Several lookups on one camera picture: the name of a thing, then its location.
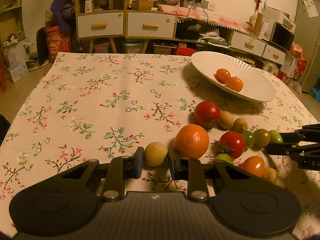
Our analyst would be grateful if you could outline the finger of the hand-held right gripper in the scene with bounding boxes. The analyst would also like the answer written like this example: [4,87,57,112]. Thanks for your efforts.
[265,142,320,158]
[278,123,320,143]

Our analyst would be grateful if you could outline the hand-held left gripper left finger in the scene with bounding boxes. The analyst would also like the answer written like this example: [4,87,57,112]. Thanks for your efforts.
[60,147,145,201]

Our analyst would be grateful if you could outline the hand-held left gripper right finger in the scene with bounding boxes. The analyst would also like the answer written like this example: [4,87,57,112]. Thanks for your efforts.
[167,148,253,200]

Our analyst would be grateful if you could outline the green cherry tomato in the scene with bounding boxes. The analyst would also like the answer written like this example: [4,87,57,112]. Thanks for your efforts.
[213,153,234,165]
[241,130,255,148]
[269,130,283,144]

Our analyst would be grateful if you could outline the pale yellow round fruit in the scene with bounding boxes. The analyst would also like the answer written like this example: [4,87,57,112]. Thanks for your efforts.
[144,142,168,167]

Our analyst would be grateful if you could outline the large orange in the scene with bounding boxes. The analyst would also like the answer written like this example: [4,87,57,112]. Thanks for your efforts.
[173,124,209,159]

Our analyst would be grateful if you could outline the white ribbed plate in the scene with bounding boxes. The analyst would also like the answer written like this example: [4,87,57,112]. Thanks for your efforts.
[191,51,276,102]

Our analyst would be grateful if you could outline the olive brown cherry tomato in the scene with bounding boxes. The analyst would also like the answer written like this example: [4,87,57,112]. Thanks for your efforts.
[253,128,271,147]

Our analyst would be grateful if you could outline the yellow-brown small fruit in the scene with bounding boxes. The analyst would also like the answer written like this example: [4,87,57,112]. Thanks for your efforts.
[232,118,248,133]
[261,167,277,183]

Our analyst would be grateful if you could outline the large orange cherry tomato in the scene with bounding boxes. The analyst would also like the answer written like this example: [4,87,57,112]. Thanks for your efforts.
[241,156,265,178]

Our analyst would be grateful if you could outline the red tomato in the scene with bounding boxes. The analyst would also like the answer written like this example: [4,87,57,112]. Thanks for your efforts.
[194,101,222,129]
[219,131,246,159]

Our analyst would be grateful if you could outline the yellow-green small fruit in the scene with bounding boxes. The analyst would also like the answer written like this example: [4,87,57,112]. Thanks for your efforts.
[219,111,234,129]

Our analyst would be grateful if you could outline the floral tablecloth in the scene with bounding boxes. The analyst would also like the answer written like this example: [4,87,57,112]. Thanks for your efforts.
[0,52,320,240]

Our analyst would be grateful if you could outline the small tangerine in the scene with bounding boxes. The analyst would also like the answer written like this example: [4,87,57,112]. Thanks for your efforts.
[226,76,244,93]

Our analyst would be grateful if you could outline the small orange cherry tomato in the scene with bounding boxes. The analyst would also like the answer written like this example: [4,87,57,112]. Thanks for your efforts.
[215,68,231,84]

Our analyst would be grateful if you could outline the grey refrigerator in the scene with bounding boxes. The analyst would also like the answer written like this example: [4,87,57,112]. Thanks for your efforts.
[294,0,320,95]

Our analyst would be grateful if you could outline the microwave oven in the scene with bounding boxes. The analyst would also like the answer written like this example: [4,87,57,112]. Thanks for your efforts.
[271,21,295,52]

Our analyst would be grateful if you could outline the red cardboard box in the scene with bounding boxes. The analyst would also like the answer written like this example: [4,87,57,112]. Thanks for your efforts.
[176,46,198,56]

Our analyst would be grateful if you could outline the clear plastic storage box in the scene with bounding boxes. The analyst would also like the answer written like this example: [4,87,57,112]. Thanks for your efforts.
[119,39,145,54]
[153,42,177,55]
[93,41,110,54]

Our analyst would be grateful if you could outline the long wooden sideboard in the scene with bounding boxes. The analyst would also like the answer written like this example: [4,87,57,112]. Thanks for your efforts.
[175,20,288,65]

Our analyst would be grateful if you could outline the black box in sideboard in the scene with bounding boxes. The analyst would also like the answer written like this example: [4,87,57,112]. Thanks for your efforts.
[175,22,202,40]

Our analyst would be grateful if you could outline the pink patterned cloth runner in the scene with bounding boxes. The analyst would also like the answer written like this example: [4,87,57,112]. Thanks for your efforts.
[158,4,250,34]

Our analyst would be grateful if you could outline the low wooden drawer cabinet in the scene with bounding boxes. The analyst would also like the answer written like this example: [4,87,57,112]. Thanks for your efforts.
[125,5,177,54]

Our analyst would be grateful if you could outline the orange printed bag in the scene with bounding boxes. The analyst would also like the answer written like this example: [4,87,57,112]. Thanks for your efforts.
[44,26,72,64]

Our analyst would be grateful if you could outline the black flat board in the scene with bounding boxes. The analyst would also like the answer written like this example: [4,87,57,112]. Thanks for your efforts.
[36,27,49,67]

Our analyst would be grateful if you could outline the brown cardboard box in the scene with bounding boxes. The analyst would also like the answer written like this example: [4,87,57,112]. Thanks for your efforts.
[137,0,154,11]

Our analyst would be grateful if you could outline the white paper bags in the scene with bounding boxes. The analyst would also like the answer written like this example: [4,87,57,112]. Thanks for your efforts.
[2,41,34,83]

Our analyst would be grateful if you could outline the tall wooden shelf cabinet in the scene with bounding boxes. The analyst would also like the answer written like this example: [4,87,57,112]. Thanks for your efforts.
[76,0,127,53]

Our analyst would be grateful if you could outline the red plastic chair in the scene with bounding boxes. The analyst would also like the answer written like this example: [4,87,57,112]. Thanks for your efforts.
[0,55,7,93]

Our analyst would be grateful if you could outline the purple plush toy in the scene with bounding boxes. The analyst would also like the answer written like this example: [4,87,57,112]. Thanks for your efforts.
[51,0,77,33]

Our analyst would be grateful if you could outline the wooden bookshelf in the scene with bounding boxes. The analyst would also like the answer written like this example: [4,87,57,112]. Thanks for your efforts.
[0,0,24,45]

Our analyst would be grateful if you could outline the white drawer with wooden handle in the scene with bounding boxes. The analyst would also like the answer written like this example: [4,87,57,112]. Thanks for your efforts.
[263,44,286,65]
[127,12,176,38]
[230,33,266,57]
[77,12,124,38]

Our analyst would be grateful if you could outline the black power cable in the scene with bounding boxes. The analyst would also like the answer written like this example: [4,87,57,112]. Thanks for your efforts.
[184,0,209,24]

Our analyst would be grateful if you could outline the wall power outlets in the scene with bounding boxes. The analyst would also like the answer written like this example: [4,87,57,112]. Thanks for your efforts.
[186,0,216,10]

